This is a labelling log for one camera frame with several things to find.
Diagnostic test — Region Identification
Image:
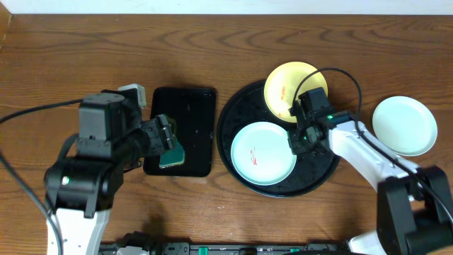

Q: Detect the green yellow sponge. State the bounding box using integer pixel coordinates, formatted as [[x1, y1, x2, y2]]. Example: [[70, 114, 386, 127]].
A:
[[159, 141, 185, 169]]

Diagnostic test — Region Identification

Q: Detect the mint plate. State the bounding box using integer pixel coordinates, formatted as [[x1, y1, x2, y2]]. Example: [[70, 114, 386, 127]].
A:
[[231, 122, 297, 186], [372, 96, 438, 157]]

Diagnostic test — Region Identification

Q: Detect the yellow plate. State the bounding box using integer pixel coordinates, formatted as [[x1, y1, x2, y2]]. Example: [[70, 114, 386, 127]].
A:
[[264, 62, 317, 123]]

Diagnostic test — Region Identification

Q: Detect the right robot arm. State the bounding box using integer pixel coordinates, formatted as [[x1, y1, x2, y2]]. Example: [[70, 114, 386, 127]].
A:
[[289, 108, 452, 254]]

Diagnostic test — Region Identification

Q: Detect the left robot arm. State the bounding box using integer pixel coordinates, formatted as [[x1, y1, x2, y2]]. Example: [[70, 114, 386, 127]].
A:
[[45, 86, 176, 254]]

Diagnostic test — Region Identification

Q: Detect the black rectangular tray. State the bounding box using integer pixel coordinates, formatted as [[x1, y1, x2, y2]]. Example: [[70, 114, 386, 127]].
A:
[[143, 87, 216, 177]]

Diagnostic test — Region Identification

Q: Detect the black round tray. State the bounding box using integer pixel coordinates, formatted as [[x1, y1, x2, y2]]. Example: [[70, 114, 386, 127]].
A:
[[217, 80, 340, 198]]

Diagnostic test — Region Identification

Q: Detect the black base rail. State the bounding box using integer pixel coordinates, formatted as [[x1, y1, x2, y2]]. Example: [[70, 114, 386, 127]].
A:
[[98, 232, 352, 255]]

